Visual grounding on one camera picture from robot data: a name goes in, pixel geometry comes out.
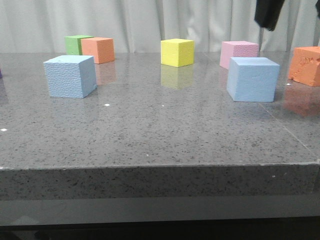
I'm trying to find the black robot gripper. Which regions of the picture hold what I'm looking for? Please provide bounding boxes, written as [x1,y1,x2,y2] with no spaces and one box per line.
[254,0,285,31]

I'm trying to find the light blue foam cube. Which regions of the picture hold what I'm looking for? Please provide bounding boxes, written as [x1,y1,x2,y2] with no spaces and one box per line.
[43,55,97,98]
[226,57,280,102]

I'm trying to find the pink foam cube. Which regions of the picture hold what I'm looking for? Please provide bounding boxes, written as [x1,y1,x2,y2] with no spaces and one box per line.
[219,41,259,70]

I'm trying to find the damaged orange foam cube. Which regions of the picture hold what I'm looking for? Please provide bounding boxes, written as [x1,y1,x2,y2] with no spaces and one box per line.
[288,46,320,87]

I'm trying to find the yellow foam cube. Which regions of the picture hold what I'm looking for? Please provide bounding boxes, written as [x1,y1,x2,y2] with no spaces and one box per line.
[161,38,195,67]

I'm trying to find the green foam cube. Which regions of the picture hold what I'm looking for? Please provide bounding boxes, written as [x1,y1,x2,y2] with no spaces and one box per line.
[64,35,94,55]

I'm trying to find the grey-white curtain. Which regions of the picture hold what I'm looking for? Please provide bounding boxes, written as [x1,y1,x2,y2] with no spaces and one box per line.
[0,0,320,53]

